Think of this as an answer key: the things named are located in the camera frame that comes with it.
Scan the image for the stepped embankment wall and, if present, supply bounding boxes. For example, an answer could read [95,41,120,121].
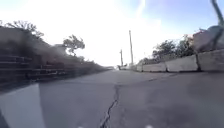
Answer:
[0,25,114,92]

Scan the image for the building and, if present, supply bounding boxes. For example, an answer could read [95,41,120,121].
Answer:
[191,24,224,53]

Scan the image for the dark pole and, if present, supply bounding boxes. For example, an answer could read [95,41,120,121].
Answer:
[210,0,224,28]

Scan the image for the short utility pole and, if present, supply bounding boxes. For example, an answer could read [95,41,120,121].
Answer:
[119,48,124,67]

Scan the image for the grey asphalt road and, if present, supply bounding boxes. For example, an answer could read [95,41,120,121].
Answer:
[0,68,224,128]

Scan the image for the tall utility pole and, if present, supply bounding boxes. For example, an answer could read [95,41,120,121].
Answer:
[128,30,135,66]

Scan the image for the tree above embankment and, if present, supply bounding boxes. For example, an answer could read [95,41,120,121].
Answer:
[0,19,45,40]

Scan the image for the row of concrete barriers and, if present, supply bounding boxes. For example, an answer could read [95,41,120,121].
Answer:
[128,48,224,74]

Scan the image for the trees behind barriers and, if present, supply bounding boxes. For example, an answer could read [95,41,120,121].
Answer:
[137,34,198,65]

